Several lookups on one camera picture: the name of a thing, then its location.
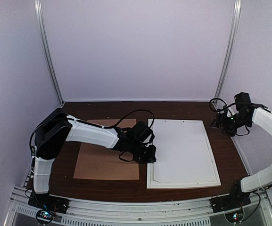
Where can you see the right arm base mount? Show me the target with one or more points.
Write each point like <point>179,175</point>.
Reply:
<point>232,204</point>

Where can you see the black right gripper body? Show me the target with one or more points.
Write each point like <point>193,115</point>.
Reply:
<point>231,125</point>

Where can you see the left aluminium corner post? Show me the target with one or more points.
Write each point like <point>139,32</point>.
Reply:
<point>47,54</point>

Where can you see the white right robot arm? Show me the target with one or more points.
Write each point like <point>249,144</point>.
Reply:
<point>250,127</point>

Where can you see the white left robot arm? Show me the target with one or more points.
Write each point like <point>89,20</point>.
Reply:
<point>49,136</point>

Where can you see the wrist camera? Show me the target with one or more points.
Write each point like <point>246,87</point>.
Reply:
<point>142,133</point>
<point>242,99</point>

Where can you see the right aluminium corner post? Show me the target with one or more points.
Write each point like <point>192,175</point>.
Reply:
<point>229,50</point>

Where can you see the landscape photo print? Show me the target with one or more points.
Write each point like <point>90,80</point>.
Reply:
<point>180,150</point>

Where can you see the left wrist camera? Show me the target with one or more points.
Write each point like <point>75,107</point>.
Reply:
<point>142,133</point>

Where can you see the aluminium corner post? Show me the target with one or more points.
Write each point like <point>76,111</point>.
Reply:
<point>47,54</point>
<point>229,50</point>

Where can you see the brown cardboard backing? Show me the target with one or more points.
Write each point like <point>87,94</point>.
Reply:
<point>95,162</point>

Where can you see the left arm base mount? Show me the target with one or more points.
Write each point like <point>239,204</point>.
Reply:
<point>49,206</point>

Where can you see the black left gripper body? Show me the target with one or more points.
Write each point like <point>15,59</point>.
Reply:
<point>141,155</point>

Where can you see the white picture frame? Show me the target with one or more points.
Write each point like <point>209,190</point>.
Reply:
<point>217,174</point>

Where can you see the aluminium front rail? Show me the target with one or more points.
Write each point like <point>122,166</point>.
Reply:
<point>197,212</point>

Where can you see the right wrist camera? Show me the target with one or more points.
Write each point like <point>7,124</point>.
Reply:
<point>242,99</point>

